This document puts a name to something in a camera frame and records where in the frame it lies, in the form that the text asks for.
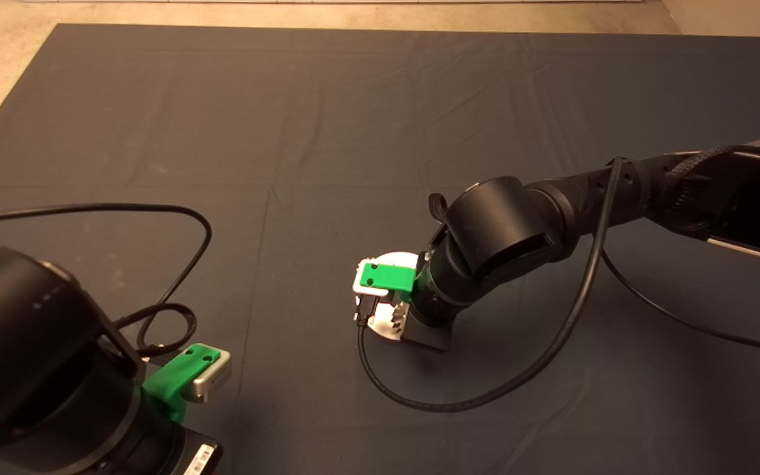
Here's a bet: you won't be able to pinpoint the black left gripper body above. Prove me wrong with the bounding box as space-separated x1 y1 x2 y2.
169 427 224 475

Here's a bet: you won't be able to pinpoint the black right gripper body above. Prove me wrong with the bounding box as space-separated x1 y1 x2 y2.
400 251 457 352

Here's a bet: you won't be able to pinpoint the dark grey table cloth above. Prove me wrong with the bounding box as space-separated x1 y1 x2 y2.
0 24 760 475

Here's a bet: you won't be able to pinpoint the black right camera cable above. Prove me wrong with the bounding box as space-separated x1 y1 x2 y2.
354 156 760 414

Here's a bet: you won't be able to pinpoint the black camera cable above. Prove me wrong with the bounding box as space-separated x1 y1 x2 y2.
354 156 760 414
0 203 213 350

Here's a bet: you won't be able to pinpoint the green right camera mount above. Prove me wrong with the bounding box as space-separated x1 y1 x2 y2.
360 262 418 303

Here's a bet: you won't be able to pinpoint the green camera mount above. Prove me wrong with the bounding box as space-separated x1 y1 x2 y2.
360 262 418 303
142 343 222 423

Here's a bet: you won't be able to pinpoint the green left camera mount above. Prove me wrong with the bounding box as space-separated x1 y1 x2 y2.
142 343 222 423

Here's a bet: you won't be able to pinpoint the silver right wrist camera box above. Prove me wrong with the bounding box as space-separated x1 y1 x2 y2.
352 259 394 299

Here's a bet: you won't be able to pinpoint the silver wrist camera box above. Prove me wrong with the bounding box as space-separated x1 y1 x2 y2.
189 347 232 404
352 259 394 299

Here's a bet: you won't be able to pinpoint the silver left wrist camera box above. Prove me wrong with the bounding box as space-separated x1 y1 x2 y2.
189 347 232 404

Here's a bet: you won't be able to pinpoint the braided black arm cable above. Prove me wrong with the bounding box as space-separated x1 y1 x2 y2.
113 302 199 358
664 142 760 192

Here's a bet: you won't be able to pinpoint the black left camera cable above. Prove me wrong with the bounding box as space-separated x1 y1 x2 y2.
0 203 213 350

